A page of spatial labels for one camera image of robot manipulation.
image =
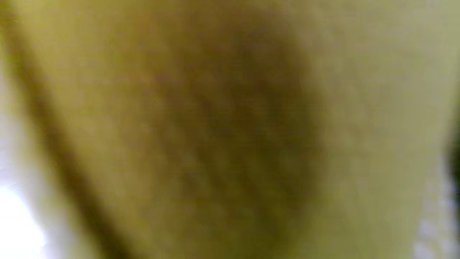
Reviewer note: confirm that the yellow canvas sneaker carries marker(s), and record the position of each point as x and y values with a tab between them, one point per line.
230	126

